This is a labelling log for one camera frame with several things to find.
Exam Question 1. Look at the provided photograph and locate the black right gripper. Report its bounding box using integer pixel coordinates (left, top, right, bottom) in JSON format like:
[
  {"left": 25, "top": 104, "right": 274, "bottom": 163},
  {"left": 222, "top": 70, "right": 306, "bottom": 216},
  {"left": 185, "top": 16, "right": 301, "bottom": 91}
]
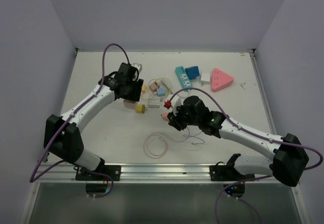
[{"left": 168, "top": 103, "right": 201, "bottom": 131}]

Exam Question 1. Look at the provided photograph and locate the pink small charger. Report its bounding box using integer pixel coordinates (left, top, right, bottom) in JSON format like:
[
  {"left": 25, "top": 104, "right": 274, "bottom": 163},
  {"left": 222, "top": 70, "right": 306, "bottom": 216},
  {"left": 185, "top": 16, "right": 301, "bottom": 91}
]
[{"left": 161, "top": 112, "right": 169, "bottom": 122}]

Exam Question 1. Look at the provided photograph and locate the yellow plug adapter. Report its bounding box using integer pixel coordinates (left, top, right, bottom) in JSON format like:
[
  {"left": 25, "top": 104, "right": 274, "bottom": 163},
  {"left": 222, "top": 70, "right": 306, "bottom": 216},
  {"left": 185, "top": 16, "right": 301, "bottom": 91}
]
[{"left": 135, "top": 104, "right": 148, "bottom": 114}]

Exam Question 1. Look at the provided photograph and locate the beige pink plug adapter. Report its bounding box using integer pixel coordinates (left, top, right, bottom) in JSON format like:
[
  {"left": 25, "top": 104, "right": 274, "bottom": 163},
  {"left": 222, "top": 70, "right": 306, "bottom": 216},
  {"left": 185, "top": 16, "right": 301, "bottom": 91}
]
[{"left": 149, "top": 82, "right": 159, "bottom": 92}]

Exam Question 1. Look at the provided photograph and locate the light blue charger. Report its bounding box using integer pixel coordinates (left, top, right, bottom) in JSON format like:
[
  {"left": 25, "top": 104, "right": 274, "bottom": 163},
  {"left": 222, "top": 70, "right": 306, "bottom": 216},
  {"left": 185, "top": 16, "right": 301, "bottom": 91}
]
[{"left": 157, "top": 87, "right": 166, "bottom": 97}]

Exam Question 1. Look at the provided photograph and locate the white power strip cable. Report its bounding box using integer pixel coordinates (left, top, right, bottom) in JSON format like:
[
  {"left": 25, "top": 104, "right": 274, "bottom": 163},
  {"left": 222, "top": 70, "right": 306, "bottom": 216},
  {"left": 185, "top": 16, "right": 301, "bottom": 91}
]
[{"left": 158, "top": 78, "right": 175, "bottom": 93}]

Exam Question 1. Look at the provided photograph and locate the teal power strip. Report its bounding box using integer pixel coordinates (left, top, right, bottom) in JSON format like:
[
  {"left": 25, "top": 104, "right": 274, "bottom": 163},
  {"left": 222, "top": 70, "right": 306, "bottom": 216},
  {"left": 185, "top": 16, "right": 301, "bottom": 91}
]
[{"left": 175, "top": 66, "right": 192, "bottom": 91}]

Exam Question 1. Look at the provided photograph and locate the dark blue plug adapter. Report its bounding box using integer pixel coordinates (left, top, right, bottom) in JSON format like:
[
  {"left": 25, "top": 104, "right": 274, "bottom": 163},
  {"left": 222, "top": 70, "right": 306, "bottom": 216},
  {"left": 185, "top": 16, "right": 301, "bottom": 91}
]
[{"left": 185, "top": 66, "right": 200, "bottom": 80}]

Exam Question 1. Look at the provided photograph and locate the white usb charger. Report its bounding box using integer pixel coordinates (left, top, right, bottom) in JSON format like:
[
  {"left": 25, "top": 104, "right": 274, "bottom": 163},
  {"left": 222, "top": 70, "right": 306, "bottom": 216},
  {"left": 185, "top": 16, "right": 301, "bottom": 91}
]
[{"left": 200, "top": 73, "right": 211, "bottom": 85}]

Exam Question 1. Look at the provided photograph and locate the pink triangular socket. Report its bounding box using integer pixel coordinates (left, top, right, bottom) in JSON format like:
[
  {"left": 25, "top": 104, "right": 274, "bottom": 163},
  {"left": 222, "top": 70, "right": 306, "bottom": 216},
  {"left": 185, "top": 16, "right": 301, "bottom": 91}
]
[{"left": 211, "top": 68, "right": 234, "bottom": 93}]

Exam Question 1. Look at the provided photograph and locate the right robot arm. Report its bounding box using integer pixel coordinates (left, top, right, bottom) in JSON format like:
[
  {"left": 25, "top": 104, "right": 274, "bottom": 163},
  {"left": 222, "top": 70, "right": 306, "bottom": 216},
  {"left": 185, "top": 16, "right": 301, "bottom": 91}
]
[{"left": 165, "top": 96, "right": 309, "bottom": 187}]

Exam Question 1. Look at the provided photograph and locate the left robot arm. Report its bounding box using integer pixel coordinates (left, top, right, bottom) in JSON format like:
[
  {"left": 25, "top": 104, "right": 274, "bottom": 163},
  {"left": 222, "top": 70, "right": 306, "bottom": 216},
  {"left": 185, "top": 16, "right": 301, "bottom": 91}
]
[{"left": 44, "top": 63, "right": 144, "bottom": 180}]

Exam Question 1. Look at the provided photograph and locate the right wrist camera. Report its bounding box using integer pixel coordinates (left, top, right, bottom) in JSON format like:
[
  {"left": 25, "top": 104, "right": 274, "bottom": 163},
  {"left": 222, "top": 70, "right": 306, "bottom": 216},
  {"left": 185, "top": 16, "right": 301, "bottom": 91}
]
[{"left": 165, "top": 94, "right": 182, "bottom": 114}]

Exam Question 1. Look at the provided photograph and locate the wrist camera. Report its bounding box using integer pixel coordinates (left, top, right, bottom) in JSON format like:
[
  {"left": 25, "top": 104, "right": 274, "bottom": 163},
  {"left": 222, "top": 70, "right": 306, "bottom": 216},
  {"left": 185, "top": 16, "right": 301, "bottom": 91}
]
[
  {"left": 131, "top": 63, "right": 142, "bottom": 73},
  {"left": 165, "top": 94, "right": 182, "bottom": 114}
]

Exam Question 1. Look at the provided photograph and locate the light blue thin cable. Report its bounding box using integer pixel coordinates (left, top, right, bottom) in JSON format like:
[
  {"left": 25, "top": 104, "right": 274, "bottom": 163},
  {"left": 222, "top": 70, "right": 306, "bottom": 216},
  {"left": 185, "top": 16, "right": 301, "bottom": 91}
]
[{"left": 182, "top": 130, "right": 206, "bottom": 145}]

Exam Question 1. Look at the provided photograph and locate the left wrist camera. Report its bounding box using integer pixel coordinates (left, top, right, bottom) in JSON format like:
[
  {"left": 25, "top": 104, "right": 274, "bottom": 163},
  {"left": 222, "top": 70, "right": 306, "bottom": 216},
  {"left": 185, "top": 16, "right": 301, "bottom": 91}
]
[{"left": 131, "top": 63, "right": 142, "bottom": 73}]

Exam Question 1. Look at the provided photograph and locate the yellow thin cable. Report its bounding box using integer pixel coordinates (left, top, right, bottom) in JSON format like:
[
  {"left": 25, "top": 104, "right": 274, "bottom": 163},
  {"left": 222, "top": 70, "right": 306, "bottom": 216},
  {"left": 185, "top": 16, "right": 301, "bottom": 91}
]
[{"left": 145, "top": 77, "right": 173, "bottom": 101}]

